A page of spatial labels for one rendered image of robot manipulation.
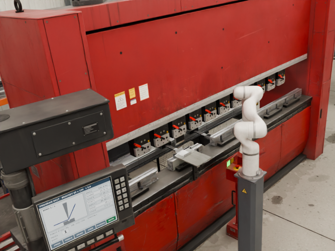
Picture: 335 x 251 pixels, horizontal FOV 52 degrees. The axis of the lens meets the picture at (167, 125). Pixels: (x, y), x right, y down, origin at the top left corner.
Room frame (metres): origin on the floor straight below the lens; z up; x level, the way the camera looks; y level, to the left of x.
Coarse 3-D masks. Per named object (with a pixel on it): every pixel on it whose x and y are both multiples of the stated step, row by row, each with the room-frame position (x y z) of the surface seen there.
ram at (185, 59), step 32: (256, 0) 3.34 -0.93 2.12; (288, 0) 3.71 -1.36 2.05; (96, 32) 2.21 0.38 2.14; (128, 32) 2.36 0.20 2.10; (160, 32) 2.54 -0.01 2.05; (192, 32) 2.77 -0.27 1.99; (224, 32) 3.03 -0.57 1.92; (256, 32) 3.34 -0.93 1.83; (288, 32) 3.74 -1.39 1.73; (96, 64) 2.18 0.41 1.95; (128, 64) 2.34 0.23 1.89; (160, 64) 2.52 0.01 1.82; (192, 64) 2.75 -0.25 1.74; (224, 64) 3.02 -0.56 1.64; (256, 64) 3.35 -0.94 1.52; (288, 64) 3.76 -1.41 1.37; (128, 96) 2.31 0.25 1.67; (160, 96) 2.50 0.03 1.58; (192, 96) 2.74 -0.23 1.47; (224, 96) 3.01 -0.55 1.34; (128, 128) 2.29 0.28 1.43
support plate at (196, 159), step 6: (186, 150) 2.67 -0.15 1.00; (192, 150) 2.66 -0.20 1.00; (174, 156) 2.59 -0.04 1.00; (180, 156) 2.57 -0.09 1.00; (186, 156) 2.56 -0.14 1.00; (192, 156) 2.55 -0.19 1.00; (198, 156) 2.54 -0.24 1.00; (204, 156) 2.53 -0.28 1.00; (192, 162) 2.46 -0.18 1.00; (198, 162) 2.45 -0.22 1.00; (204, 162) 2.45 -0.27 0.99
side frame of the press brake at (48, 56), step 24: (0, 24) 2.17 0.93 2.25; (24, 24) 1.89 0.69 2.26; (48, 24) 1.79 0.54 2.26; (72, 24) 1.88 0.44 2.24; (0, 48) 2.26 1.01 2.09; (24, 48) 1.95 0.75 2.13; (48, 48) 1.77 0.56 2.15; (72, 48) 1.86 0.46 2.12; (0, 72) 2.37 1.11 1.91; (24, 72) 2.03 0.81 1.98; (48, 72) 1.76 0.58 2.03; (72, 72) 1.84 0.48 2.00; (24, 96) 2.11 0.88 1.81; (48, 96) 1.82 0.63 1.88; (96, 144) 1.88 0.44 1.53; (48, 168) 2.05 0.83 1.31; (72, 168) 1.76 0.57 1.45; (96, 168) 1.86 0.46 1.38
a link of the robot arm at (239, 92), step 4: (236, 88) 2.57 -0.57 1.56; (240, 88) 2.55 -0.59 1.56; (244, 88) 2.55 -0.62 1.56; (236, 92) 2.54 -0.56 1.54; (240, 92) 2.53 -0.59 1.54; (244, 92) 2.53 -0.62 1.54; (236, 96) 2.54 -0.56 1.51; (240, 96) 2.53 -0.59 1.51; (244, 96) 2.52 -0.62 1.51; (244, 100) 2.68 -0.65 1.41
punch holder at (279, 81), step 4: (276, 72) 3.63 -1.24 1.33; (280, 72) 3.65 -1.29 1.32; (284, 72) 3.71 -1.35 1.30; (276, 76) 3.63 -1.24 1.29; (284, 76) 3.71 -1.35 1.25; (276, 80) 3.63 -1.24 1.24; (280, 80) 3.65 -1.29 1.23; (284, 80) 3.71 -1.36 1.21; (276, 84) 3.63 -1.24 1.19; (280, 84) 3.65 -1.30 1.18
